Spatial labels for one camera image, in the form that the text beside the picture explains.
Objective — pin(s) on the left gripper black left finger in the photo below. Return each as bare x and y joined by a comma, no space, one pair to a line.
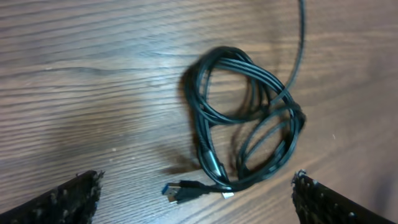
74,202

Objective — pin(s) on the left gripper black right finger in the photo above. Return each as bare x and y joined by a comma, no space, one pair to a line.
316,203

